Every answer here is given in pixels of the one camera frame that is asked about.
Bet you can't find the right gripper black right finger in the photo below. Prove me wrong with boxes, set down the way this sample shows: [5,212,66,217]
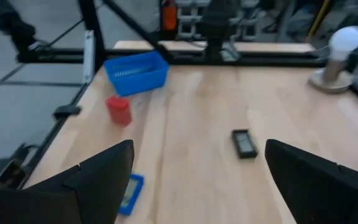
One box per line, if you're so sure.
[265,139,358,224]

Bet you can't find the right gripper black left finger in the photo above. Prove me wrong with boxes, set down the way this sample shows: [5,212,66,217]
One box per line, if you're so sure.
[26,139,135,224]

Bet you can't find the small red charger block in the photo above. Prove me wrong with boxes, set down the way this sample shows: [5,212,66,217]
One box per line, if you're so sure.
[105,95,133,128]

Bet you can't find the blue framed digital display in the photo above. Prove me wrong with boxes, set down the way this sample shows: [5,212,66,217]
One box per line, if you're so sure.
[117,173,145,217]

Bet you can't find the black clamp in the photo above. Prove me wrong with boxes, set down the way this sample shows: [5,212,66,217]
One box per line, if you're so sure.
[53,104,83,120]
[0,158,27,190]

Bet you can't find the black digital display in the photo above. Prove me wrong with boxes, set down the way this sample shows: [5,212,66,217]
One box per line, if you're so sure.
[231,129,259,159]

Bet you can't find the blue plastic basket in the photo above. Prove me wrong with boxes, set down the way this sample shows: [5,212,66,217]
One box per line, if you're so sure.
[103,50,170,97]

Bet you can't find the silver metal bar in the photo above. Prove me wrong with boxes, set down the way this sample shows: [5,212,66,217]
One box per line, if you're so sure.
[82,29,95,85]

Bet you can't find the white bulb lamp wooden base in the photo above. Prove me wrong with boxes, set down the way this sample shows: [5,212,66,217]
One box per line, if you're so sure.
[308,26,358,94]

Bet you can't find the shelf rack orange bins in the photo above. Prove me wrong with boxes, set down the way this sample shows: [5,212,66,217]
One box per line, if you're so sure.
[158,0,260,41]

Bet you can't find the yellow cable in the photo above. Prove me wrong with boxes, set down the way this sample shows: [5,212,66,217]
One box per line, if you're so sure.
[306,0,332,40]

